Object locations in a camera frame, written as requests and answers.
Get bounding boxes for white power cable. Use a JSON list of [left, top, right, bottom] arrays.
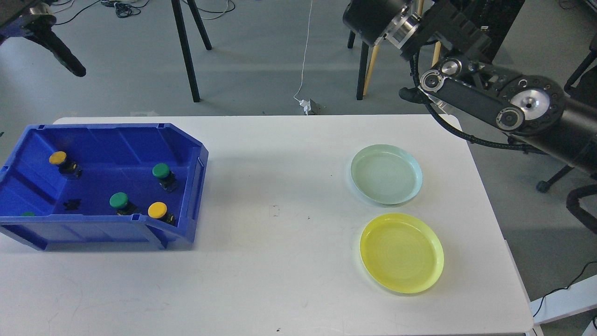
[[293, 0, 314, 104]]

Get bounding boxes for black computer tower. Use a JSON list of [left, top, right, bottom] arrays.
[[467, 0, 525, 62]]

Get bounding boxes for black table leg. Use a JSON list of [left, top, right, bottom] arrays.
[[346, 31, 369, 101]]

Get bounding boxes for yellow button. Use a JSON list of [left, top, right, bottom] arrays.
[[48, 151, 83, 179], [147, 202, 177, 227]]

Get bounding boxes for white frame bar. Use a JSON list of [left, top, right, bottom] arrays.
[[529, 275, 597, 325]]

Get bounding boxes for blue plastic bin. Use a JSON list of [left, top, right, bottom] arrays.
[[0, 123, 208, 250]]

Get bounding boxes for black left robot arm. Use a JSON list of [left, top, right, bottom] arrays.
[[0, 0, 87, 77]]

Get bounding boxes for black tripod legs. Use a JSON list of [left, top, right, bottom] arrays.
[[171, 0, 213, 103]]

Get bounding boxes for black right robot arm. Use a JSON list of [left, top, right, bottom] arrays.
[[343, 0, 596, 182]]

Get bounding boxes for yellow plate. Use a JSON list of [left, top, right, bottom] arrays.
[[360, 213, 445, 295]]

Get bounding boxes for wooden leg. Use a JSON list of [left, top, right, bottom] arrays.
[[363, 45, 380, 97], [431, 41, 442, 67]]

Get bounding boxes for black office chair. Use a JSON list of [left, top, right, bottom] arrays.
[[536, 35, 597, 193]]

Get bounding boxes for black cable right floor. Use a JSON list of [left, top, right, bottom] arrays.
[[532, 260, 597, 318]]

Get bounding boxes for floor cable bundle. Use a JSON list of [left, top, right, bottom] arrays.
[[47, 0, 236, 26]]

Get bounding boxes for green button front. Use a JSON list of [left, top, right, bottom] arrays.
[[109, 192, 140, 216]]

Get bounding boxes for light green plate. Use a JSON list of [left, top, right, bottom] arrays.
[[350, 144, 423, 205]]

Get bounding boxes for green button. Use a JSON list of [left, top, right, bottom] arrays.
[[109, 192, 140, 216], [152, 162, 179, 193]]

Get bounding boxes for wooden leg right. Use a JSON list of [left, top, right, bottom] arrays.
[[431, 41, 442, 67]]

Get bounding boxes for small black part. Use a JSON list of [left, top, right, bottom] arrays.
[[62, 199, 82, 212]]

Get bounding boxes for wooden leg left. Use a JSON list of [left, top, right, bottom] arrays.
[[363, 45, 380, 97]]

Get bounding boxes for white power plug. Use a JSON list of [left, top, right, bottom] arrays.
[[298, 99, 312, 115]]

